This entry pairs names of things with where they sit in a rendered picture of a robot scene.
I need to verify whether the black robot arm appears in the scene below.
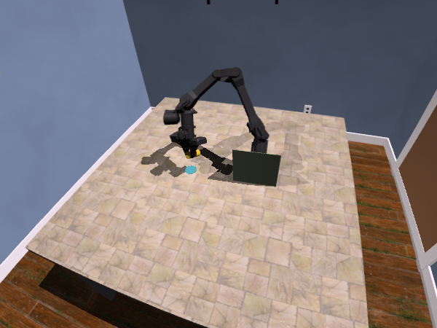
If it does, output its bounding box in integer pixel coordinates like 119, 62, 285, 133
163, 67, 269, 153

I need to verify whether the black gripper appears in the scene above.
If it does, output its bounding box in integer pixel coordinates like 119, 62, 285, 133
177, 124, 207, 158

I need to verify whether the yellow cylinder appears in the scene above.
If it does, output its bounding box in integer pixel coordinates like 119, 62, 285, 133
185, 149, 200, 159

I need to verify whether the cyan circle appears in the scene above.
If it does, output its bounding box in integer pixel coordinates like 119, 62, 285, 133
185, 165, 197, 174

